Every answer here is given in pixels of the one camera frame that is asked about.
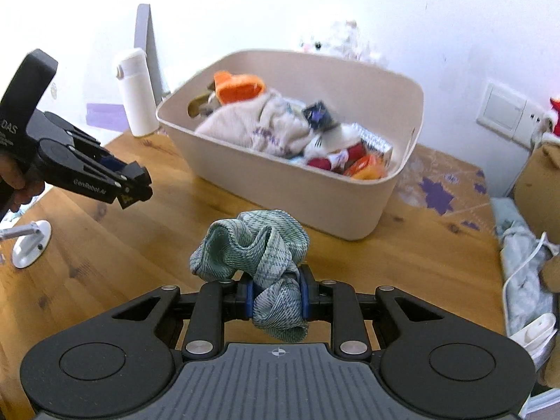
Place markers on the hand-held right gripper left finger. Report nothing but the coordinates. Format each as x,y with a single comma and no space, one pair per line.
249,299

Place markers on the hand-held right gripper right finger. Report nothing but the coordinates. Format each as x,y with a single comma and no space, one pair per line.
305,298

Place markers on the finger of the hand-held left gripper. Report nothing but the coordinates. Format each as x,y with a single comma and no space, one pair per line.
87,179
83,142

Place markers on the green knitted cloth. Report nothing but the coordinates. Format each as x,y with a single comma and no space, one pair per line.
262,245

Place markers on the beige plastic storage bin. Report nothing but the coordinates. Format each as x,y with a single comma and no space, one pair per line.
306,201

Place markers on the orange pill bottle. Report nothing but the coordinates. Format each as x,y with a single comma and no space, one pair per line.
365,168

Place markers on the white cat plush toy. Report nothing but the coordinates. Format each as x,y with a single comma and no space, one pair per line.
332,140

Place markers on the dark patterned toothpaste box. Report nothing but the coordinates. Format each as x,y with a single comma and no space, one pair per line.
374,142

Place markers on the beige fluffy cloth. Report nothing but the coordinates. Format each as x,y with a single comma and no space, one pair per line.
253,127

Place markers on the wooden desktop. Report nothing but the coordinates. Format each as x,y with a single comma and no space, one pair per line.
109,249

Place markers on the person's left hand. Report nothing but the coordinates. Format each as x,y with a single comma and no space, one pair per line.
13,177

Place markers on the white thermos bottle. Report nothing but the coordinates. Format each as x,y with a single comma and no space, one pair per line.
138,96

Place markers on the white round-base stand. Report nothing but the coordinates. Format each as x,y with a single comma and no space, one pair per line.
28,247

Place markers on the grey upright board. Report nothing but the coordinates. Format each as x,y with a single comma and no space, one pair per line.
146,30

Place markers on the brown mat with purple flowers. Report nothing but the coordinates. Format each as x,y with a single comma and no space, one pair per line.
437,183

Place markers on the dark crumpled wrapper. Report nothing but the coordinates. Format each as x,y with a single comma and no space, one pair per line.
319,116

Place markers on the light blue patterned cloth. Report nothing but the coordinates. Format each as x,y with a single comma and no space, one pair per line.
520,262

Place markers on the white power adapter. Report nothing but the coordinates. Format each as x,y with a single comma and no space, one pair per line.
533,328

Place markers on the white fluffy plush toy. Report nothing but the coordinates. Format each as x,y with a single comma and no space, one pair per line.
345,41

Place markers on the brown plush toy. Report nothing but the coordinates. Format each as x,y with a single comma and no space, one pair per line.
540,183

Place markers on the red plush toy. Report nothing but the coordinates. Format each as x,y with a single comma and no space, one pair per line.
555,116

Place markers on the white wall switch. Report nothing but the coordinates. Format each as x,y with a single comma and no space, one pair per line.
501,107

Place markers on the white wall socket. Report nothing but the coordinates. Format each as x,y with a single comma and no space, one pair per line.
538,122

